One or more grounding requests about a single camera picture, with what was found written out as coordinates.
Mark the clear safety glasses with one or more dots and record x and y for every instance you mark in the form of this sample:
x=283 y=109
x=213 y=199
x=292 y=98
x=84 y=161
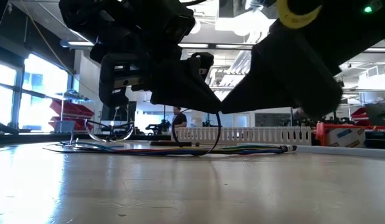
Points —
x=113 y=134

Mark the linear ceiling light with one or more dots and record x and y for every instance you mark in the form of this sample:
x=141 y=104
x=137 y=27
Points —
x=78 y=43

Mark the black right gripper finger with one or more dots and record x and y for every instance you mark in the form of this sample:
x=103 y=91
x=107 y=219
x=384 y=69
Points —
x=261 y=93

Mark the shelf with red bins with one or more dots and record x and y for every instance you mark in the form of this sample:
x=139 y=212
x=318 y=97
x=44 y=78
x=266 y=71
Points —
x=74 y=110

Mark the person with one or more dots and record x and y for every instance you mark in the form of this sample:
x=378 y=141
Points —
x=300 y=113
x=180 y=119

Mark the long black zip tie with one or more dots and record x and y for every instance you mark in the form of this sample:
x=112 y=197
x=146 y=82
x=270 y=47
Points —
x=220 y=127

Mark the black monitor on cart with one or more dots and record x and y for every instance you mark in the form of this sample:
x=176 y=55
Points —
x=131 y=113

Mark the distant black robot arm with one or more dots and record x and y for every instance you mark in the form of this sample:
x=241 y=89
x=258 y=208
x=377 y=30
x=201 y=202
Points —
x=158 y=127

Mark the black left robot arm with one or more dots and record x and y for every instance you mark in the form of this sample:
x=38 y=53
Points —
x=83 y=15

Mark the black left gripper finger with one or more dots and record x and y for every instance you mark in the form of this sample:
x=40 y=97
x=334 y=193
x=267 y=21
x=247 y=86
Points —
x=203 y=63
x=186 y=93

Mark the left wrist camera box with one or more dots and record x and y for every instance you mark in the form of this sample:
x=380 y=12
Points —
x=173 y=25

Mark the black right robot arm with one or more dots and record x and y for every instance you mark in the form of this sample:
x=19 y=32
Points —
x=351 y=31

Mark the red storage crates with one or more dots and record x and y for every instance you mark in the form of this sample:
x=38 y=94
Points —
x=358 y=115

